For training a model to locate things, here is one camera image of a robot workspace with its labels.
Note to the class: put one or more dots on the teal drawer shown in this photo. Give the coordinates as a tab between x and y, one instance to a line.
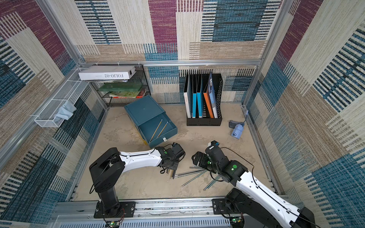
147	129

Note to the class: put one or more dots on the dark pencil pair angled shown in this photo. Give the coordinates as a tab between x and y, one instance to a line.
188	173

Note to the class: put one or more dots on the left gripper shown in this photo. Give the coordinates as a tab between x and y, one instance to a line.
176	165

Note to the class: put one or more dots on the orange folder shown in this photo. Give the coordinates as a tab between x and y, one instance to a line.
208	103

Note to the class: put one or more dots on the teal drawer cabinet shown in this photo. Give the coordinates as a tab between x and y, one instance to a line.
142	110

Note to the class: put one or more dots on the black mesh file organizer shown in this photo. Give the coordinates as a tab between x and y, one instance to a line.
213	83

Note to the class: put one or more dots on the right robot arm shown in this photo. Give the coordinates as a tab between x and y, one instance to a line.
249	195

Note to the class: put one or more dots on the teal folder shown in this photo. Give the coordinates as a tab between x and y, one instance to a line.
197	106

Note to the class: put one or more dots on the green book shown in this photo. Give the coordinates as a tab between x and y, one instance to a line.
120	87

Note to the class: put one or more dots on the white wire basket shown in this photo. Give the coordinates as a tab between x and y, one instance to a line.
71	91

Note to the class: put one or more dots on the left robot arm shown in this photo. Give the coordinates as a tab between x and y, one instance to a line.
107	169

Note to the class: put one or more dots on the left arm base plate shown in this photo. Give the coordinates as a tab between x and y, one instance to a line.
124	209

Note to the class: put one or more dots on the black wire shelf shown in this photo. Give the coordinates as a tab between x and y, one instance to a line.
139	77

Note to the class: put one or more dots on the light blue cloth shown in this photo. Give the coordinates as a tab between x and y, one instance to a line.
65	112

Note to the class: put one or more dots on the blue white stapler device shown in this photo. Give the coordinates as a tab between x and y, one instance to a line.
238	127

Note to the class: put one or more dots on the yellow pencil bundle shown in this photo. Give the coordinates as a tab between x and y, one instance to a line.
170	174

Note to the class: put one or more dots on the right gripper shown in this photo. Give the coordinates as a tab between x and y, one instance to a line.
200	159

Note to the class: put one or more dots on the white FOLIO box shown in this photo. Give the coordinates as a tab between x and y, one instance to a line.
107	73

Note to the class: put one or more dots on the teal pencil diagonal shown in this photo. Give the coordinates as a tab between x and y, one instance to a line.
202	173

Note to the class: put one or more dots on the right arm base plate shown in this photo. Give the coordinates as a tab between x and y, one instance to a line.
223	206

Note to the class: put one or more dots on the teal pencil pair right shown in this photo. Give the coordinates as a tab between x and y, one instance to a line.
216	179

